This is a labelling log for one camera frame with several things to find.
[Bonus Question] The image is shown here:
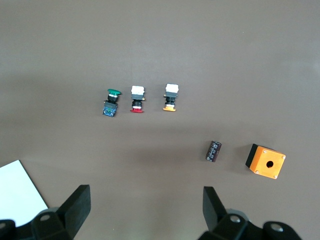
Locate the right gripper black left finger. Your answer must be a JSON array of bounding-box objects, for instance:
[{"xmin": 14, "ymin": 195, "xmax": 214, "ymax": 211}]
[{"xmin": 17, "ymin": 184, "xmax": 92, "ymax": 240}]

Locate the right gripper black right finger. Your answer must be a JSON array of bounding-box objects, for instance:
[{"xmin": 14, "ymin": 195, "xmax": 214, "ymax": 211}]
[{"xmin": 199, "ymin": 186, "xmax": 251, "ymax": 240}]

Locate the green push button switch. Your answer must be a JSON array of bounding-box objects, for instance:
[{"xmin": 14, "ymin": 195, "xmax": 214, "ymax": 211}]
[{"xmin": 101, "ymin": 88, "xmax": 123, "ymax": 118}]

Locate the white drawer cabinet housing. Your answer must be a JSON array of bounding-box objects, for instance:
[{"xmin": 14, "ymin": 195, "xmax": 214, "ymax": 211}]
[{"xmin": 0, "ymin": 159, "xmax": 49, "ymax": 228}]

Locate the black cylindrical capacitor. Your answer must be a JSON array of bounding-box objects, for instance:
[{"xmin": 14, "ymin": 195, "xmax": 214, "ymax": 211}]
[{"xmin": 205, "ymin": 140, "xmax": 223, "ymax": 163}]

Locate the orange switch enclosure box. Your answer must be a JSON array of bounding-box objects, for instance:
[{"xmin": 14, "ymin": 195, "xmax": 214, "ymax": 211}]
[{"xmin": 245, "ymin": 143, "xmax": 287, "ymax": 180}]

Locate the yellow push button switch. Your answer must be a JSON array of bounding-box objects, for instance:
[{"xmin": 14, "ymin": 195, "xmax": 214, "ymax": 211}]
[{"xmin": 162, "ymin": 82, "xmax": 180, "ymax": 112}]

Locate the red push button switch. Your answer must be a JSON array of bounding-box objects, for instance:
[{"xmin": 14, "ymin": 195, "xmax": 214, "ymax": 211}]
[{"xmin": 129, "ymin": 85, "xmax": 147, "ymax": 114}]

